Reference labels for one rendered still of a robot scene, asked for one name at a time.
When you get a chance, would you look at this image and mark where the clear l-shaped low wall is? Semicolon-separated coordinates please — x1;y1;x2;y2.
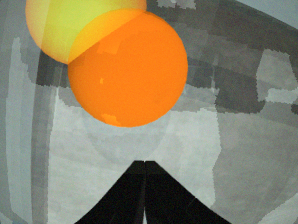
0;0;298;224

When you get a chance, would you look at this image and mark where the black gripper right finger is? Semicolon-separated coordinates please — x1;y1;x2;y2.
145;160;231;224

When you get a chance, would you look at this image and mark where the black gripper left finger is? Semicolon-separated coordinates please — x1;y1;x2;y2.
74;160;146;224

